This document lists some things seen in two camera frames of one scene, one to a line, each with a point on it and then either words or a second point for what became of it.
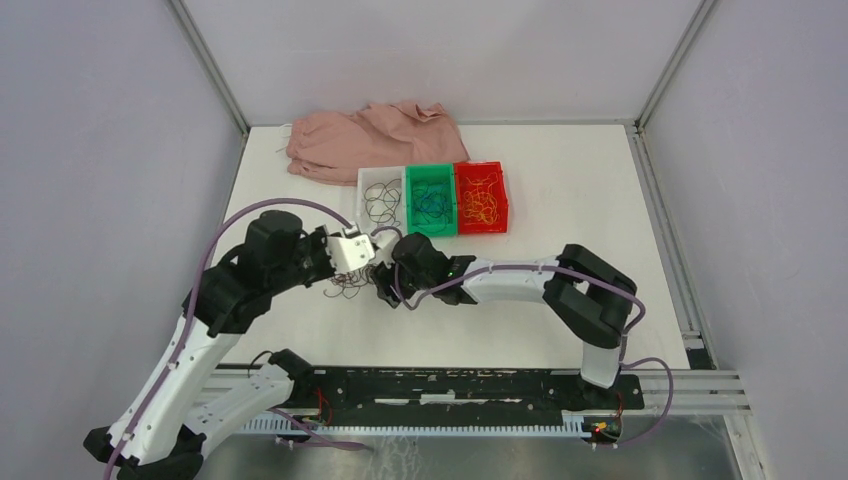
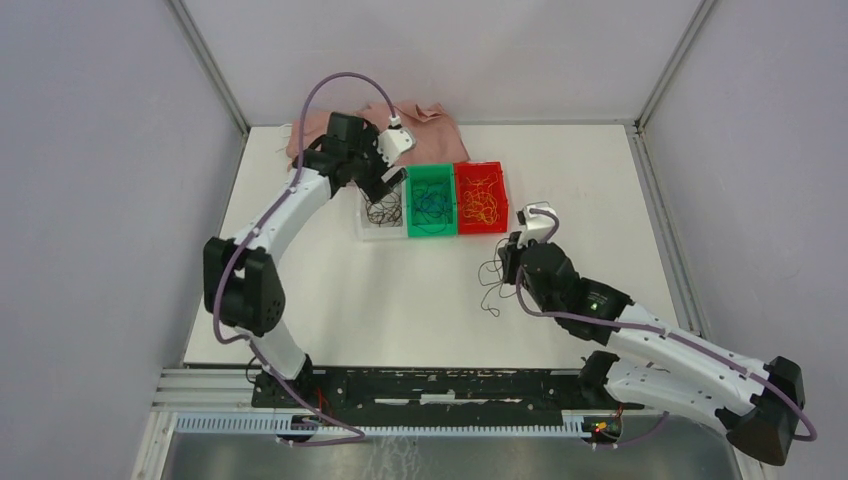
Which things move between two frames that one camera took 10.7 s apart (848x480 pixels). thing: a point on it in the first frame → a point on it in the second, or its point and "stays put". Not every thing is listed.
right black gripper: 384,277 → 510,254
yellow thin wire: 480,203 stays put
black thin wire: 382,201 stays put
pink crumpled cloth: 329,148 stays put
